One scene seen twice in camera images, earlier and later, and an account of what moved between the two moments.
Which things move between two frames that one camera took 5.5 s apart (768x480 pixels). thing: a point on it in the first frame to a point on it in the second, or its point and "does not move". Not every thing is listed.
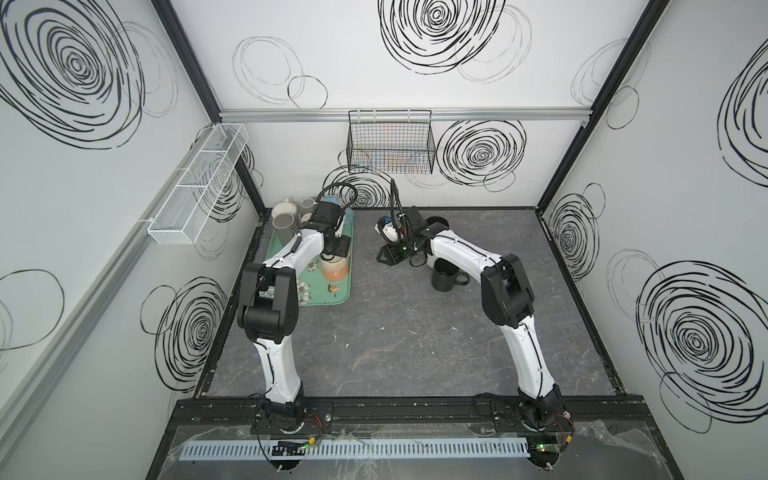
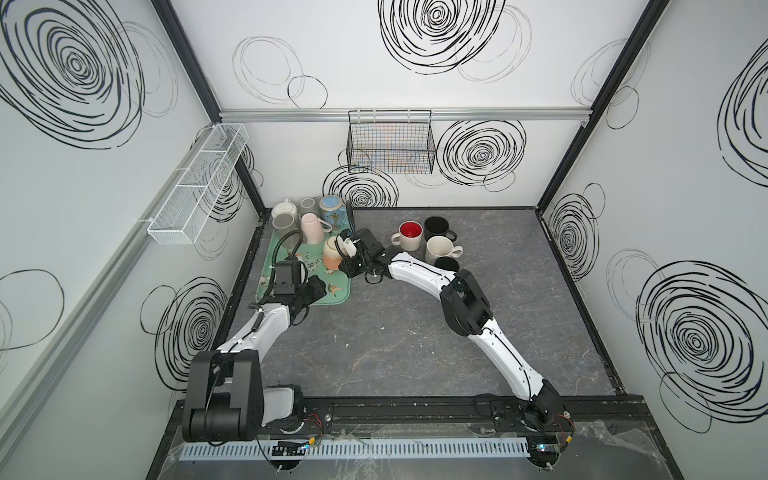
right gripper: [395, 250] to [350, 264]
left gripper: [336, 246] to [315, 289]
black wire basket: [397, 141] does not move
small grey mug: [307, 205] does not move
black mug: [438, 219] does not move
